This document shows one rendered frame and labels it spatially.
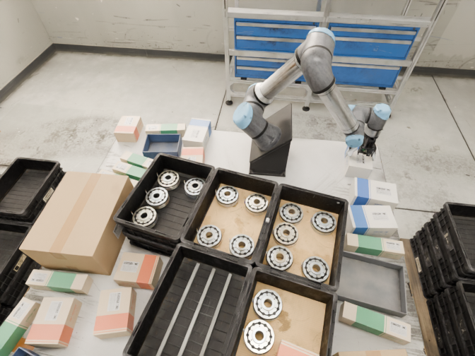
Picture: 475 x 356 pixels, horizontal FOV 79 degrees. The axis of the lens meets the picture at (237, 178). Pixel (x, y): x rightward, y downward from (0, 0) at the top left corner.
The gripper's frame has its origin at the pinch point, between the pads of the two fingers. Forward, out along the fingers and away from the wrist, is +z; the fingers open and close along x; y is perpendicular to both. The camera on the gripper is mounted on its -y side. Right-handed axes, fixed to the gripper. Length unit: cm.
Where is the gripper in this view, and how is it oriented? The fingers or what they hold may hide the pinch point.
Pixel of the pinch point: (358, 157)
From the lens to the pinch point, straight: 173.0
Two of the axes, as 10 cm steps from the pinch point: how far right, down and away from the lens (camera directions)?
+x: 9.7, 1.8, -1.5
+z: 0.1, 6.3, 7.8
